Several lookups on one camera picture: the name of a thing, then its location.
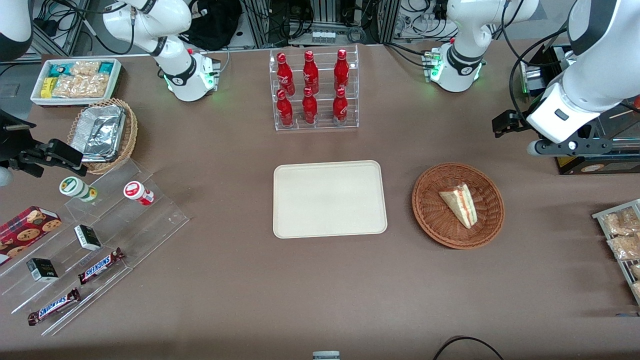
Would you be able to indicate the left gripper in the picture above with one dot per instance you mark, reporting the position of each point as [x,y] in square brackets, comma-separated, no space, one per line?
[523,121]

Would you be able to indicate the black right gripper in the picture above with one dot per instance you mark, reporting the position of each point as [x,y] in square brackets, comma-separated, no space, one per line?
[11,141]

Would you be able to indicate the triangular sandwich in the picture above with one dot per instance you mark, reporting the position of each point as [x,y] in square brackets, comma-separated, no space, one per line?
[462,205]

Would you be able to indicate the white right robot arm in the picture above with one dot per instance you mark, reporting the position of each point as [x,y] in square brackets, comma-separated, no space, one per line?
[150,20]

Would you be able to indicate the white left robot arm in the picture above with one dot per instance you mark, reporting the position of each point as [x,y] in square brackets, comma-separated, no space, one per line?
[462,30]

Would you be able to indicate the aluminium foil tray stack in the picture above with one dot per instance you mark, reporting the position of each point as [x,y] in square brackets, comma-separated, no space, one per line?
[97,132]

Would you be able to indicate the light wicker basket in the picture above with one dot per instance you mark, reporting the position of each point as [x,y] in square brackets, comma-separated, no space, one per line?
[131,135]

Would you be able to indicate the brown wicker basket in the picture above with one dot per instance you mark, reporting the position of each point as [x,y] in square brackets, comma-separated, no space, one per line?
[430,210]

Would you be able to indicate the cream plastic tray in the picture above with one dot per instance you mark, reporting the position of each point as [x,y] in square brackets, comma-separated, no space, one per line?
[300,200]

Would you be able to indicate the green cap yogurt bottle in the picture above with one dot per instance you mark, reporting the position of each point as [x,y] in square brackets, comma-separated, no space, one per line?
[75,188]

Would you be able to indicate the grey metal control box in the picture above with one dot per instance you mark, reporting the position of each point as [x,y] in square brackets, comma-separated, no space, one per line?
[535,77]

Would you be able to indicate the yellow snack packet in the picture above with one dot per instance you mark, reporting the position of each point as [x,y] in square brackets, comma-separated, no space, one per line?
[47,87]

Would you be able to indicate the red cookie box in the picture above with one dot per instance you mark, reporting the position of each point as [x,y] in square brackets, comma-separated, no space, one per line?
[25,230]

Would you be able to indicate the large clear snack bag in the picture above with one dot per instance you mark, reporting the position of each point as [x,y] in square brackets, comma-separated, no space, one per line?
[80,86]

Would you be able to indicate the small black carton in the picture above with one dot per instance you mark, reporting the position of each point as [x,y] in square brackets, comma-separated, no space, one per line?
[42,270]
[87,237]

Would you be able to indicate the teal snack packet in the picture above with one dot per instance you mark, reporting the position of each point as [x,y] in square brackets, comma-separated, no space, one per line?
[59,70]
[106,67]

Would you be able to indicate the red cap yogurt bottle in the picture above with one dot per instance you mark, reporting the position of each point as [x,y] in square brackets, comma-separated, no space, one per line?
[136,192]

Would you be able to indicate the small clear snack bag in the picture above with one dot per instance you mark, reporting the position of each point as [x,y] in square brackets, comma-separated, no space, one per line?
[85,68]

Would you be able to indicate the white snack bin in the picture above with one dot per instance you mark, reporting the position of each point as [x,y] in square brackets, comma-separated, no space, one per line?
[116,82]

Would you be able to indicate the wooden skewer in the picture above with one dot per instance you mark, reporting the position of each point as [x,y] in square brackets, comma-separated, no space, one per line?
[622,115]

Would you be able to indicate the snickers bar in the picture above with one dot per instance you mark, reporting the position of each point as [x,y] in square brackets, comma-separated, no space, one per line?
[100,266]
[54,306]

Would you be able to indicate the clear acrylic step display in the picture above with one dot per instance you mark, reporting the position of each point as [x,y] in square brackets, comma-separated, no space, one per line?
[145,230]

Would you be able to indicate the black food warmer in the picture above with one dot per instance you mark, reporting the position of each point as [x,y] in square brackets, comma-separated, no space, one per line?
[625,160]

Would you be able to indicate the clear bag of crackers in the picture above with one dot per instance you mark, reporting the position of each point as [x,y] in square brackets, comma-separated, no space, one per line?
[625,247]
[620,222]

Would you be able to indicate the red cola bottle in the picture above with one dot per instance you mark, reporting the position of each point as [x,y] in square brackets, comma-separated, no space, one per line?
[285,75]
[285,111]
[309,109]
[341,70]
[310,72]
[340,109]

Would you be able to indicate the clear acrylic bottle rack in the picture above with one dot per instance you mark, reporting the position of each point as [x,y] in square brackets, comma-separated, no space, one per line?
[322,125]

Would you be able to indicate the grey power strip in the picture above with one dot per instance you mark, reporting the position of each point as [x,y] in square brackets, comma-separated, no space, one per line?
[323,37]

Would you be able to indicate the black bag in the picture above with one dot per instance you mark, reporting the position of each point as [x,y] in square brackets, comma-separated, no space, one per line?
[220,25]

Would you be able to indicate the grey device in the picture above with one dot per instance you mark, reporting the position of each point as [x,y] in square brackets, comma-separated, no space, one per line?
[326,355]

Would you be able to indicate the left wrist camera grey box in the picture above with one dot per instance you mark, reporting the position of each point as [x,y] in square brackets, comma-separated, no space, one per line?
[534,148]

